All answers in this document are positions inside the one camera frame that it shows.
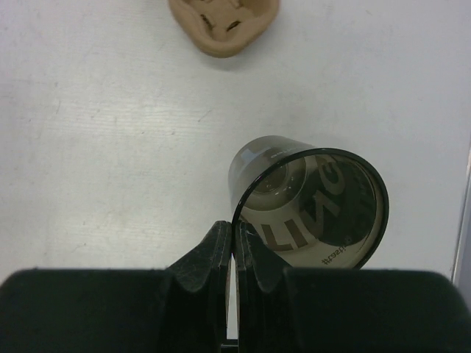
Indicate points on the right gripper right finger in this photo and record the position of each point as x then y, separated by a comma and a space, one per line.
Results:
286, 309

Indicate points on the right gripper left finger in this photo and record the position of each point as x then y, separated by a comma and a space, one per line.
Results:
182, 308

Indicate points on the dark transparent coffee cup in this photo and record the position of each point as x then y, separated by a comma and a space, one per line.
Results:
313, 207

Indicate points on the brown cardboard cup carrier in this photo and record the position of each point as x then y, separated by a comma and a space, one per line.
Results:
222, 28

